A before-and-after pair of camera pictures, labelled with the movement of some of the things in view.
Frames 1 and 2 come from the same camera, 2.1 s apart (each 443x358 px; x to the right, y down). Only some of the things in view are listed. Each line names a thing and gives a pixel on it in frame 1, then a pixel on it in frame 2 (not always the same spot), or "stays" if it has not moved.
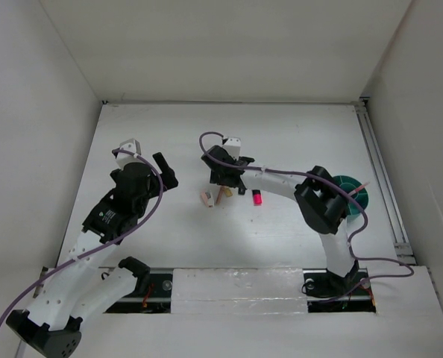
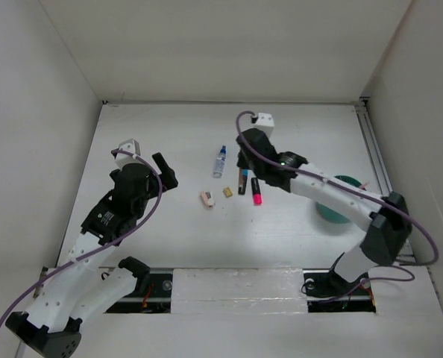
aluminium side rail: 400,240 stays
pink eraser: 208,198 stays
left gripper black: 167,173 stays
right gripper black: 215,178 → 242,161
